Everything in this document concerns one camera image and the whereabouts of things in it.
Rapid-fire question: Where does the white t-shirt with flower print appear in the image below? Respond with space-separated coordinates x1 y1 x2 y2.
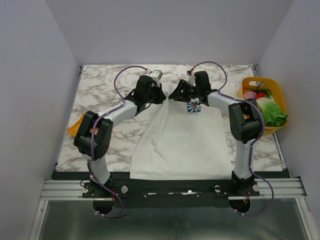
130 99 233 181

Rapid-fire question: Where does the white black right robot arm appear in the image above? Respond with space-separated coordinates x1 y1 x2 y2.
169 70 265 196

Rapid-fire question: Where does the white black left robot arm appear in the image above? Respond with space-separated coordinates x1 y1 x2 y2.
74 70 166 198

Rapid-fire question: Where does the purple toy onion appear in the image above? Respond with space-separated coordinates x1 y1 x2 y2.
243 91 257 100

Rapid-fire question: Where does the red toy tomato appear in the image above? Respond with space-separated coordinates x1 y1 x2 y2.
256 92 266 99

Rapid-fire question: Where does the yellow plastic basket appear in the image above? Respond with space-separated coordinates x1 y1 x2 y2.
237 77 288 135

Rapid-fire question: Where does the green toy cabbage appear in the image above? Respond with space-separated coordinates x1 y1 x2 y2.
256 97 288 127

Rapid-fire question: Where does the orange snack bag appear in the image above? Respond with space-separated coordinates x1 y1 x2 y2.
67 113 85 137

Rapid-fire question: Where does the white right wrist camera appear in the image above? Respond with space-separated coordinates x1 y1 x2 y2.
187 72 196 86

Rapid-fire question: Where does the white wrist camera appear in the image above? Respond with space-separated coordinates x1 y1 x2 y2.
147 69 163 85
187 72 196 86

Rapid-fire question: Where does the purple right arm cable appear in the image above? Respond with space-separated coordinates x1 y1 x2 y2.
187 60 275 217

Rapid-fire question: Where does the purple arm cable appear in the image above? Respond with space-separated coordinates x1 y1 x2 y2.
87 65 151 218
187 60 275 217

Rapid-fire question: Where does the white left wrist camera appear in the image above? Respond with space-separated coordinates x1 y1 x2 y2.
147 69 163 85

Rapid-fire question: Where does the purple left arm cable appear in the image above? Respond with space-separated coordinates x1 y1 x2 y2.
87 65 151 218

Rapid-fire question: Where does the black mounting base plate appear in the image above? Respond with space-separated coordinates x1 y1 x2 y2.
51 171 261 208

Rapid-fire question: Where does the aluminium rail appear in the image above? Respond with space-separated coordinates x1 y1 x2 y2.
40 176 307 201

